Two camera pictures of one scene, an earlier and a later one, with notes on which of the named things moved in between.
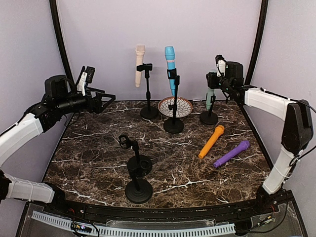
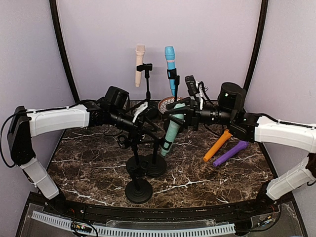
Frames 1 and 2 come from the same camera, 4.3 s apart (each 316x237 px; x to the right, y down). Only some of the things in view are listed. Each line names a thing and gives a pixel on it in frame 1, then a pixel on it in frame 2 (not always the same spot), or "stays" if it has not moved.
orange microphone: x=219 y=130 to x=219 y=143
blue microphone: x=169 y=52 stays
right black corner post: x=263 y=11 stays
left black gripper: x=92 y=108 to x=137 y=136
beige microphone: x=139 y=49 stays
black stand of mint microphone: x=209 y=118 to x=158 y=166
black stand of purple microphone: x=138 y=191 stays
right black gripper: x=212 y=82 to x=191 y=110
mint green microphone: x=210 y=93 to x=173 y=132
